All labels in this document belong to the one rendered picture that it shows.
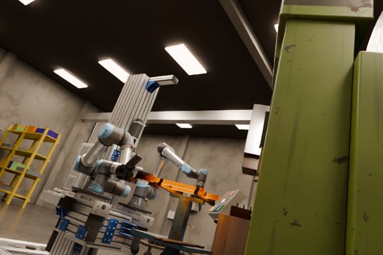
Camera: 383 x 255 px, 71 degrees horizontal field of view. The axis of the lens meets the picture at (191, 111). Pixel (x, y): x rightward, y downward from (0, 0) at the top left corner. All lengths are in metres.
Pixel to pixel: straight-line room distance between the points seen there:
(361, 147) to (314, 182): 0.29
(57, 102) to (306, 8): 12.08
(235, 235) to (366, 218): 0.71
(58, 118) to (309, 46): 12.17
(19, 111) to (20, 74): 1.45
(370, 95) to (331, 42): 0.49
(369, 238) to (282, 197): 0.39
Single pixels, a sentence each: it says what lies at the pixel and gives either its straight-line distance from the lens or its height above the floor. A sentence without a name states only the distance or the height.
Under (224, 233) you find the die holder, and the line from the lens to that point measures 1.79.
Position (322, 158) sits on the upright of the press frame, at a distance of 1.63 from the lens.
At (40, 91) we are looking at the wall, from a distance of 13.02.
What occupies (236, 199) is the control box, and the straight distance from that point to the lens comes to 2.46.
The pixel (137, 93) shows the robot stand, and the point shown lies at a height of 1.80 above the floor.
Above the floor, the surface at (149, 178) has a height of 0.95.
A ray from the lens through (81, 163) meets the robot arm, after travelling 2.17.
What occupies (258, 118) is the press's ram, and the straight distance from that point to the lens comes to 2.08.
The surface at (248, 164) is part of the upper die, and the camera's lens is 2.01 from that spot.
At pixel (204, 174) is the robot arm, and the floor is 1.24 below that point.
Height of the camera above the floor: 0.76
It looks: 23 degrees up
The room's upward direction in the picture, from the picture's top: 17 degrees clockwise
